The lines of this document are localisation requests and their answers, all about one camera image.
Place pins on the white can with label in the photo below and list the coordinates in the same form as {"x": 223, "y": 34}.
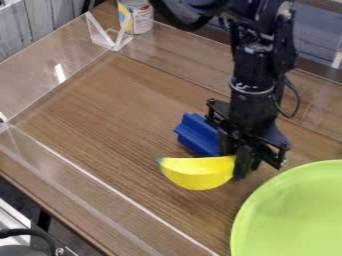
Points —
{"x": 135, "y": 15}

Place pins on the clear acrylic enclosure wall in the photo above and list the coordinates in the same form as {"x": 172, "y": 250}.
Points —
{"x": 91, "y": 114}

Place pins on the green plate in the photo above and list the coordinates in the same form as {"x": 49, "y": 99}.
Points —
{"x": 291, "y": 216}

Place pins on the yellow toy banana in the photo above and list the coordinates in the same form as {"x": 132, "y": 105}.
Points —
{"x": 200, "y": 173}

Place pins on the blue star-shaped block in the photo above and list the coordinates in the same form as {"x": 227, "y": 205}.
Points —
{"x": 196, "y": 135}

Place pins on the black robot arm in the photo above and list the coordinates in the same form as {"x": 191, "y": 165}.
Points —
{"x": 264, "y": 56}

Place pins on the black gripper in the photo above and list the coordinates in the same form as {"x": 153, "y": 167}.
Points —
{"x": 246, "y": 125}

